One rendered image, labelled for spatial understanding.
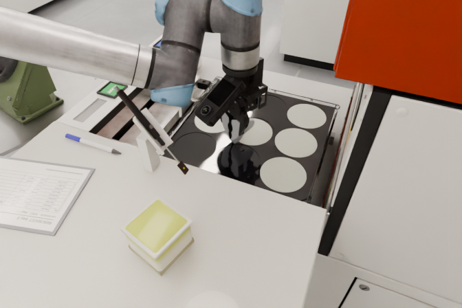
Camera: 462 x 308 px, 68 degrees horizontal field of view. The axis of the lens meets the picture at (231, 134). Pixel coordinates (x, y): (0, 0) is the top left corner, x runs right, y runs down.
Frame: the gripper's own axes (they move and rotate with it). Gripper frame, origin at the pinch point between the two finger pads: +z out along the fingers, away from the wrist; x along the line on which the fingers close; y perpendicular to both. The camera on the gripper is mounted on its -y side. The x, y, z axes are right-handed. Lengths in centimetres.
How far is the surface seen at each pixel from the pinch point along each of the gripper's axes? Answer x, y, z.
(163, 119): 20.6, -6.2, 3.3
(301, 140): -10.3, 13.3, 1.3
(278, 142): -7.2, 8.7, 1.3
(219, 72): 35.6, 25.9, 9.3
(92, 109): 26.6, -21.1, -4.3
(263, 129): -1.5, 9.3, 1.3
